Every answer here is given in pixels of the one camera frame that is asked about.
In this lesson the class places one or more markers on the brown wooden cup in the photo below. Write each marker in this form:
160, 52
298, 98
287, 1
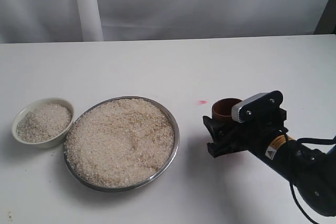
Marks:
222, 109

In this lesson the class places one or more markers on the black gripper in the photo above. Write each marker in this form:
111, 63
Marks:
257, 128

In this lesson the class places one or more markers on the dark frame post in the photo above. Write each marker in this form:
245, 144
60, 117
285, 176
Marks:
326, 24

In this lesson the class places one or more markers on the white curtain backdrop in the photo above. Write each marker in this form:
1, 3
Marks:
114, 20

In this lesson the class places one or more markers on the steel pan of rice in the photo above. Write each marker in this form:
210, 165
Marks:
121, 144

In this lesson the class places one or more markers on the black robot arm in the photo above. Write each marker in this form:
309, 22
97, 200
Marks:
308, 164

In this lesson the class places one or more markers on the white ceramic bowl with rice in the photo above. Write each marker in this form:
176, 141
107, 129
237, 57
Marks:
44, 123

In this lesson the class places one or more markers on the red mark on table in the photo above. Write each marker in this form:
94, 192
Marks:
200, 102

